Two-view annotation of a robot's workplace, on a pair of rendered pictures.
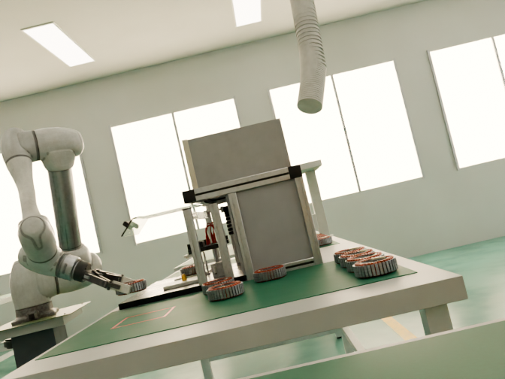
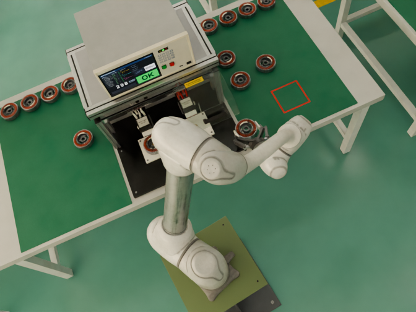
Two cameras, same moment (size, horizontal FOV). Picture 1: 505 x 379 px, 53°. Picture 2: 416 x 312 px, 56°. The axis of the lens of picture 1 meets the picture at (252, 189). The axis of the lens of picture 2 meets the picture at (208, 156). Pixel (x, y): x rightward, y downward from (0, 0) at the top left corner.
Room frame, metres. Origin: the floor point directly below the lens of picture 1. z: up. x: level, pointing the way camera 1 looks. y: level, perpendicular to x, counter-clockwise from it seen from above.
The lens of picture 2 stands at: (2.18, 1.41, 2.60)
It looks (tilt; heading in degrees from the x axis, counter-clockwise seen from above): 64 degrees down; 263
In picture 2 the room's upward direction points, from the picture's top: 18 degrees counter-clockwise
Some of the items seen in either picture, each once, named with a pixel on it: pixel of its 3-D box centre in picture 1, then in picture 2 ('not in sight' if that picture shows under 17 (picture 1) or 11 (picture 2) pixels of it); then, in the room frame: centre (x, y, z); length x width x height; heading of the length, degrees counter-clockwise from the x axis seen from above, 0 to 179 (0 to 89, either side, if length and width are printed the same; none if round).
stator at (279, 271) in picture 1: (270, 273); (226, 59); (1.73, 0.01, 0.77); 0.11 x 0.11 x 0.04
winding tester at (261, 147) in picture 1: (239, 160); (134, 38); (2.16, 0.03, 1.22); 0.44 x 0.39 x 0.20; 179
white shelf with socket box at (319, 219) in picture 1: (297, 205); not in sight; (3.08, -0.25, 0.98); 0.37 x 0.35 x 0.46; 179
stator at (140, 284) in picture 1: (131, 286); (246, 129); (1.84, 0.50, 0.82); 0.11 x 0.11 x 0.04
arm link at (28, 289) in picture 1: (31, 280); (205, 266); (2.29, 1.06, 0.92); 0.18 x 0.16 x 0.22; 119
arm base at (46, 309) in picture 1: (34, 312); (215, 269); (2.27, 1.07, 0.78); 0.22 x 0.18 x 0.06; 18
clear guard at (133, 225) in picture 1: (168, 219); (202, 94); (1.98, 0.34, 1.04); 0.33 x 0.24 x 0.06; 89
